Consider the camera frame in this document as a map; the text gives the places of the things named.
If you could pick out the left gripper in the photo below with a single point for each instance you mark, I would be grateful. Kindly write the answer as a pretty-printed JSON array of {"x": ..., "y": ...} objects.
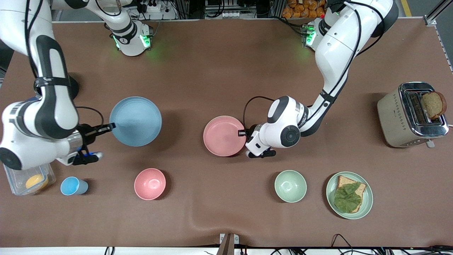
[{"x": 252, "y": 130}]

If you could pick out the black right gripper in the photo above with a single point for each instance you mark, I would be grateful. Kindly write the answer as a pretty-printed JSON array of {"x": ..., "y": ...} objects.
[{"x": 87, "y": 134}]

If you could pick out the pink plate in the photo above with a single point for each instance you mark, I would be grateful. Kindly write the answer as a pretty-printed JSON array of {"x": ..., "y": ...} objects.
[{"x": 223, "y": 136}]

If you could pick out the blue plate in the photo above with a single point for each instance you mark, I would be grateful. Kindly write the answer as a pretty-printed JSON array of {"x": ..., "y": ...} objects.
[{"x": 136, "y": 120}]

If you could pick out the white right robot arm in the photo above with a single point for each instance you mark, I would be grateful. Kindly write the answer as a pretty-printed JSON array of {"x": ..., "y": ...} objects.
[{"x": 53, "y": 106}]

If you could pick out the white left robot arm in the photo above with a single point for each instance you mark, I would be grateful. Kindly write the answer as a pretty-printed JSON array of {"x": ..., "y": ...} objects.
[{"x": 336, "y": 46}]

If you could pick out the black round container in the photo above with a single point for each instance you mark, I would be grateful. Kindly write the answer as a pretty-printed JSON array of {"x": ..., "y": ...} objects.
[{"x": 74, "y": 86}]

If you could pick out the blue cup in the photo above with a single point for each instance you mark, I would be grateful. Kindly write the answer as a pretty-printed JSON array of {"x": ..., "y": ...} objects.
[{"x": 70, "y": 186}]

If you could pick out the green bowl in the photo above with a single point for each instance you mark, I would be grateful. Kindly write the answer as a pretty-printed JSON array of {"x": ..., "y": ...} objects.
[{"x": 290, "y": 186}]

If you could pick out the pink bowl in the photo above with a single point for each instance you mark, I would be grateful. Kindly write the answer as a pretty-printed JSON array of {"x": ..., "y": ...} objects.
[{"x": 149, "y": 184}]

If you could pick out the orange round food piece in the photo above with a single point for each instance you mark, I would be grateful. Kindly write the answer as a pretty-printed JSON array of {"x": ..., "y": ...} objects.
[{"x": 35, "y": 181}]

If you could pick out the clear plastic container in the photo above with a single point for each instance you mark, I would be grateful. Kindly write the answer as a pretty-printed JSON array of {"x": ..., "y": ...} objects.
[{"x": 17, "y": 186}]

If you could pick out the brown bread slice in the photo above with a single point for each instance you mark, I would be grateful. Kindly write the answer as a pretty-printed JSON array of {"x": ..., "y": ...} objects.
[{"x": 343, "y": 181}]

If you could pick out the white power strip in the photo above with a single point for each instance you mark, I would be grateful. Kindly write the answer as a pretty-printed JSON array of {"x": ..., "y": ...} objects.
[
  {"x": 230, "y": 15},
  {"x": 154, "y": 7}
]

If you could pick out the green lettuce leaf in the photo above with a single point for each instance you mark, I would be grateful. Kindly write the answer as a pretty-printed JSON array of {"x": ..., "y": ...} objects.
[{"x": 347, "y": 198}]

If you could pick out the orange packaged snacks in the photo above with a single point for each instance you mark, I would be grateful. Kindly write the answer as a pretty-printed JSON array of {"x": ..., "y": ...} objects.
[{"x": 300, "y": 10}]

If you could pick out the green plate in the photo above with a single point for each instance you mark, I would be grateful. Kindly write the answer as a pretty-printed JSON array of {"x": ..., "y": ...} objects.
[{"x": 368, "y": 198}]

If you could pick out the silver beige toaster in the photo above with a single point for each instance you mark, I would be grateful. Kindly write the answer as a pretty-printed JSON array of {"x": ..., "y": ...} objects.
[{"x": 396, "y": 124}]

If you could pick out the brown toast slice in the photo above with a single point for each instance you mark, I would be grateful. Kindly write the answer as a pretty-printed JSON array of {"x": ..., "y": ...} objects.
[{"x": 433, "y": 104}]

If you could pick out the metal table bracket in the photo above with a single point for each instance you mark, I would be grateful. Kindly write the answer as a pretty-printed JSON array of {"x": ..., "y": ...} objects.
[{"x": 229, "y": 244}]

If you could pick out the aluminium frame profile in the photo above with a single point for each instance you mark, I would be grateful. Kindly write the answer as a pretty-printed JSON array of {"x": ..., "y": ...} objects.
[{"x": 433, "y": 16}]

